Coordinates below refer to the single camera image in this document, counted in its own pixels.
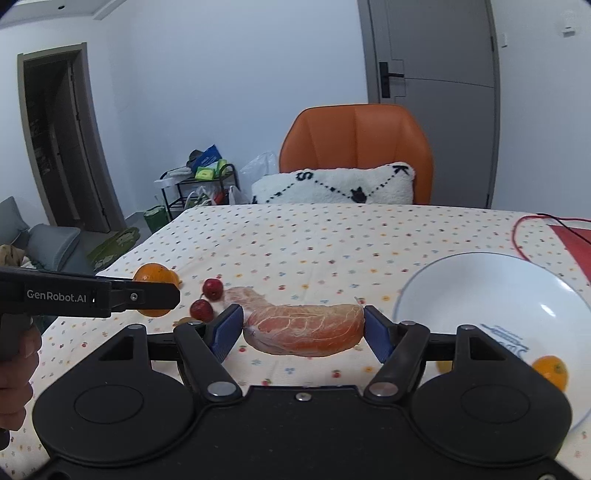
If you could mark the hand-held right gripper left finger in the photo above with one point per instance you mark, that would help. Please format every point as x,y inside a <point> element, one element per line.
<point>227,333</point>

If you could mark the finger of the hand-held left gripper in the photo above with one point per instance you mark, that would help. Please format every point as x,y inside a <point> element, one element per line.
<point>147,297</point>

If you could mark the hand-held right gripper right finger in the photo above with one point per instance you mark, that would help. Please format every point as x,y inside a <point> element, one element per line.
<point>377,333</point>

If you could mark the orange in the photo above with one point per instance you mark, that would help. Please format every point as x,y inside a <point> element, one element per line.
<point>150,273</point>
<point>550,373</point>

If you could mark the small red fruit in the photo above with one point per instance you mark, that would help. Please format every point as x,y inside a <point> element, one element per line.
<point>202,309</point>
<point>213,288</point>

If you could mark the small peeled pomelo segment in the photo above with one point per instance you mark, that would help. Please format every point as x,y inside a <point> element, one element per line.
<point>244,297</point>

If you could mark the yellow-green jujube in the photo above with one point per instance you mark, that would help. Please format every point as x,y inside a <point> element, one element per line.
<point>184,321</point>

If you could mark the white plate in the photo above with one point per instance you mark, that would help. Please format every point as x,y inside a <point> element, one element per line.
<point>480,295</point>

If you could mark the person's left hand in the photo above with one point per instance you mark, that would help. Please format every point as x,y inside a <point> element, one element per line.
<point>16,383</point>

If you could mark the grey sofa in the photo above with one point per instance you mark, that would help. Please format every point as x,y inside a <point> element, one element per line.
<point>44,244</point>

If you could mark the green patterned cushion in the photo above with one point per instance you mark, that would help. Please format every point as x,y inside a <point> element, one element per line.
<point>113,244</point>

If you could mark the green bag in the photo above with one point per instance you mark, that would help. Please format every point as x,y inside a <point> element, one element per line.
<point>154,218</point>

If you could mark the black shelf rack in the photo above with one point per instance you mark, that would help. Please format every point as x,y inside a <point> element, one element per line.
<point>180,194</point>

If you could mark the white plastic bag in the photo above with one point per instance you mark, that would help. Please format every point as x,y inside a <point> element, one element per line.
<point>196,196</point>

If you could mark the white bag with red contents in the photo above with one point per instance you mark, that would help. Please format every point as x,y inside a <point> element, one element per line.
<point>235,196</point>

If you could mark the green yellow packet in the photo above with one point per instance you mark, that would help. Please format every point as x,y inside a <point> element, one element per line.
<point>210,170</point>

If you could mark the blue bag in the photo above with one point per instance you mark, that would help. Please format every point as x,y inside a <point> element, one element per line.
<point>207,157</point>

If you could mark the white fluffy pillow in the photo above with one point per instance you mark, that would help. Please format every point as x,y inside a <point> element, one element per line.
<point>332,184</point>

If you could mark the dark open doorway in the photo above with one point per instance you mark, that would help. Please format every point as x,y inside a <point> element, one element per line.
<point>60,138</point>

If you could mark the clear plastic bag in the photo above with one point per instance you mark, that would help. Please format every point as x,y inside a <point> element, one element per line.
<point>261,164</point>

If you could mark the orange chair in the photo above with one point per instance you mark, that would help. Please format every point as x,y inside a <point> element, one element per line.
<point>355,138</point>

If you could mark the red mat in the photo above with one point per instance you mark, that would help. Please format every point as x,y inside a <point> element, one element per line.
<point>577,249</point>

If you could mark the grey door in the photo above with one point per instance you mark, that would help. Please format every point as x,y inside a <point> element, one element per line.
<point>438,46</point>

